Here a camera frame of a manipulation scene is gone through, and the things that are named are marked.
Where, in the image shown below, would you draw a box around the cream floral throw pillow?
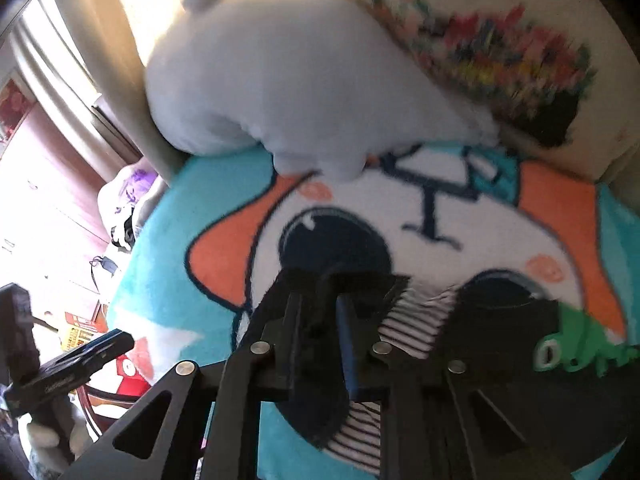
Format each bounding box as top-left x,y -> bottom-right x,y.
356,0 -> 639,179

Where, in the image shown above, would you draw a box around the beige sofa backrest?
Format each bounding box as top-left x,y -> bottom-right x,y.
55,0 -> 188,183

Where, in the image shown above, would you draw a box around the purple white cloth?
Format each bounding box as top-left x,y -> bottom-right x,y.
98,157 -> 168,252

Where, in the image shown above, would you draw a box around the dark wooden chair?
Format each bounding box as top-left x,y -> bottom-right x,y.
76,385 -> 139,438

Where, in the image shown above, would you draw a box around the red printed box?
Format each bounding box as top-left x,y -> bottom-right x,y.
60,312 -> 150,398

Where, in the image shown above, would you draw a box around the black white striped pants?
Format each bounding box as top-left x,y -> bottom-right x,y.
242,271 -> 639,479

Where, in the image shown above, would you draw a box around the teal cartoon fleece blanket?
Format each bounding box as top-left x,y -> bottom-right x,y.
107,145 -> 639,479

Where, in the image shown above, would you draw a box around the grey plush pillow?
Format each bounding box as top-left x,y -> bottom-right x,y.
144,0 -> 499,180

